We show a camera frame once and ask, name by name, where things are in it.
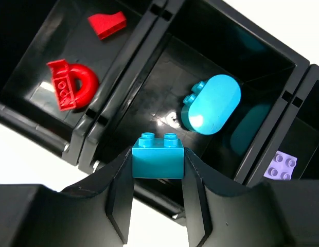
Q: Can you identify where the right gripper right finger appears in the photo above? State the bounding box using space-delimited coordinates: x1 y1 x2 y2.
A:
182 149 319 246

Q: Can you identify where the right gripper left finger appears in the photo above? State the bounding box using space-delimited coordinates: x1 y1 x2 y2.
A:
0 148 134 246

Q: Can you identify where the lilac square brick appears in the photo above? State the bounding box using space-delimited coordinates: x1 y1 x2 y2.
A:
263 151 297 181

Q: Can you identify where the teal two-stud brick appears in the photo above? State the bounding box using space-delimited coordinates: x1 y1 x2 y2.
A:
132 132 184 180

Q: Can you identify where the teal oval flower brick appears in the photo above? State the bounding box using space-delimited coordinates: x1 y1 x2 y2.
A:
181 74 241 135

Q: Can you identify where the red arch brick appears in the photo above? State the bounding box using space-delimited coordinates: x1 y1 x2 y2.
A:
47 59 99 111

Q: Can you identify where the small red slope brick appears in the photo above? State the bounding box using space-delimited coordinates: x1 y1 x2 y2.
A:
87 11 127 40

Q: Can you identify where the black compartment tray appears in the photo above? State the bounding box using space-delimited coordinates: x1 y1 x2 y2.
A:
0 0 319 227

